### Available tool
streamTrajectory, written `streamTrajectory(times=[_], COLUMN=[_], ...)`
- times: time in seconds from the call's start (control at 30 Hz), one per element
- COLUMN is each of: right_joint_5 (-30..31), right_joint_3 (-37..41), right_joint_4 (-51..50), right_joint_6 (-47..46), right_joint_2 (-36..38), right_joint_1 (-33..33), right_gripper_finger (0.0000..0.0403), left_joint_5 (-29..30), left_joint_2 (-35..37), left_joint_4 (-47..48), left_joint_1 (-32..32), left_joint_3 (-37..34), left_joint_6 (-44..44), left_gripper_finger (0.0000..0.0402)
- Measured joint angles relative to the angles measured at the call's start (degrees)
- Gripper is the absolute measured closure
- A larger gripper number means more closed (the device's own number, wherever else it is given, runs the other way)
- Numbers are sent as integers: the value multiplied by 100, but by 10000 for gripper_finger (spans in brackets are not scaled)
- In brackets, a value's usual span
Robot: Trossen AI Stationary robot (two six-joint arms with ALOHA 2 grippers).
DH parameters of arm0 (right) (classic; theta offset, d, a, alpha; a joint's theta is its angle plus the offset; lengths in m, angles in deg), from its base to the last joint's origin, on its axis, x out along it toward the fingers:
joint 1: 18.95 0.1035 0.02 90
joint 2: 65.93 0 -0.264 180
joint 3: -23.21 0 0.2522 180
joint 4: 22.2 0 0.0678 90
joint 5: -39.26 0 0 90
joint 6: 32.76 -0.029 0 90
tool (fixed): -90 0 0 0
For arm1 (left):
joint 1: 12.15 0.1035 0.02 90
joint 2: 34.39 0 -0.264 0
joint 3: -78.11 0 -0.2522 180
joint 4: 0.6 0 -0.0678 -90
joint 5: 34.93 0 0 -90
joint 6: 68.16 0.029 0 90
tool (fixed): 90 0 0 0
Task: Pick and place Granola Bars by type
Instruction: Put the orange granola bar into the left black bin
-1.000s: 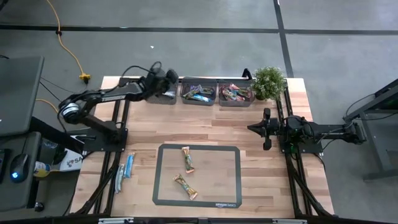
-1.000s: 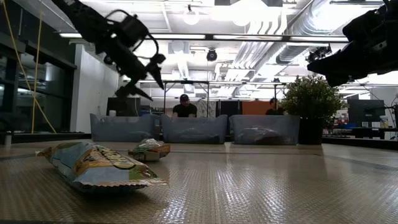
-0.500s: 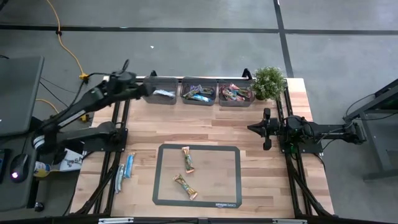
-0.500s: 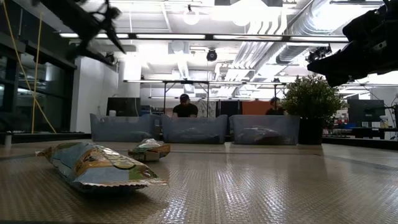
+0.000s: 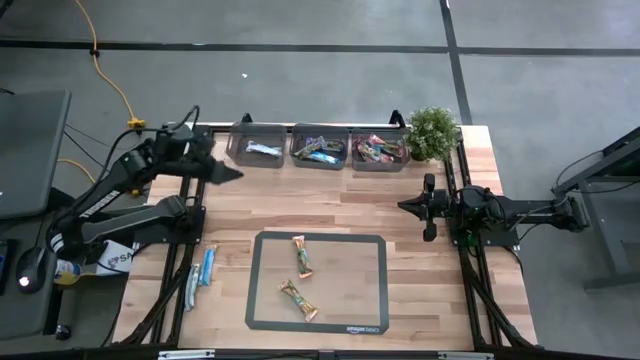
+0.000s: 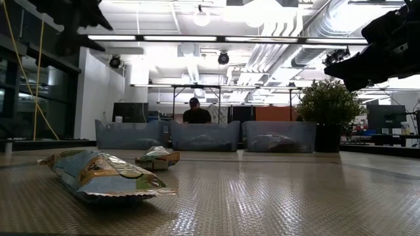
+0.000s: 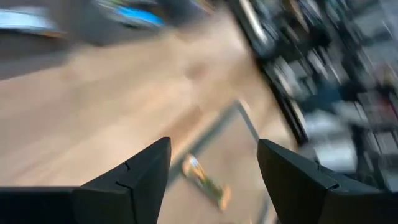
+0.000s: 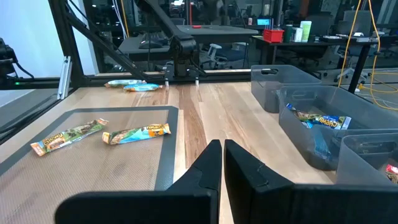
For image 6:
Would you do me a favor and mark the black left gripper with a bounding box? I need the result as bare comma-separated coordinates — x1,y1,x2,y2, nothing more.
28,0,114,56

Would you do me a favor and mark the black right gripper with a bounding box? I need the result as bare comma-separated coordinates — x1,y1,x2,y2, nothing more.
324,0,420,92

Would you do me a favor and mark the orange peanut butter granola bar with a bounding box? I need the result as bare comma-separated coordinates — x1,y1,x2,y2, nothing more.
135,146,180,170
37,149,179,206

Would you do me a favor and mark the small green potted plant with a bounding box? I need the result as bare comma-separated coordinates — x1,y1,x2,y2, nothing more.
295,77,366,153

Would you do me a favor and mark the black computer monitor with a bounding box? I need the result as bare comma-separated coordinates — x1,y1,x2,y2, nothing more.
366,104,407,130
112,102,149,124

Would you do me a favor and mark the orange partition panel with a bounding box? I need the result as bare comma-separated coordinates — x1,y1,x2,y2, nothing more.
255,105,298,122

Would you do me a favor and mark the grey translucent plastic bin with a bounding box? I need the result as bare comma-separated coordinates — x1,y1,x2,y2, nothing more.
241,121,318,153
94,119,171,151
169,120,242,153

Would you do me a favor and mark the round ceiling lamp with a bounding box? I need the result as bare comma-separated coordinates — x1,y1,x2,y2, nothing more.
192,6,211,28

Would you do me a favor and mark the linear ceiling light fixture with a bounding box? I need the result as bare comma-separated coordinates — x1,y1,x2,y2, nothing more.
87,33,368,46

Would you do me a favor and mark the person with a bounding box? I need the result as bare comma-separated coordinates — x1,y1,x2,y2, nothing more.
182,97,213,125

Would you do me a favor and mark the small white cylinder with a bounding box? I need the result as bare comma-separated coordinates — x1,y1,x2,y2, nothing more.
3,137,14,157

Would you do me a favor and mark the black-bordered silicone baking mat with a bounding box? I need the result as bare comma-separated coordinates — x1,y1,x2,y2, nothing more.
0,156,420,236

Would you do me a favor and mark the silver ventilation duct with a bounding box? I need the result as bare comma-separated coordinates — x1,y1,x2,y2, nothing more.
290,0,404,68

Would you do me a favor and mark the yellow hanging cable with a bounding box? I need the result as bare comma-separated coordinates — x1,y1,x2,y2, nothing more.
31,15,45,142
1,0,60,142

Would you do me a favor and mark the black workbench frame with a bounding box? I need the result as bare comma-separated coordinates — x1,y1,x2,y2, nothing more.
130,83,303,125

